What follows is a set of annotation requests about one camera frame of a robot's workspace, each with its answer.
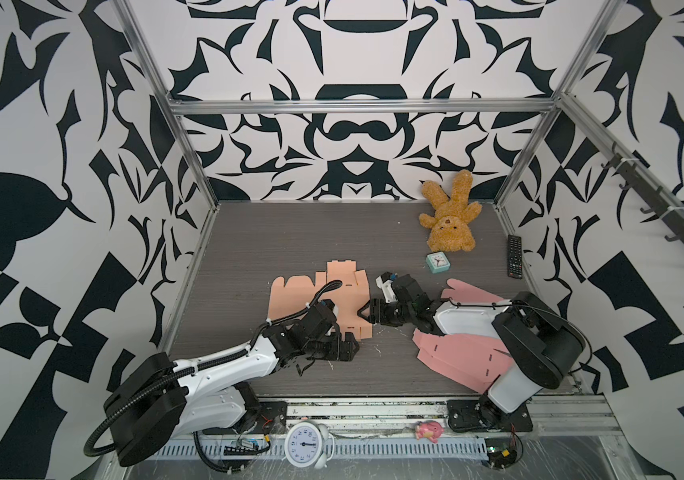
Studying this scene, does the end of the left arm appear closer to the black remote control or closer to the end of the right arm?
the end of the right arm

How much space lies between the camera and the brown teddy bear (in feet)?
3.38

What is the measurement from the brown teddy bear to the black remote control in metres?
0.14

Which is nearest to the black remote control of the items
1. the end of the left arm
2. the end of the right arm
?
the end of the right arm

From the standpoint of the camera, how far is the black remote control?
1.02 m

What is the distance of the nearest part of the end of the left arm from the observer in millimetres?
598
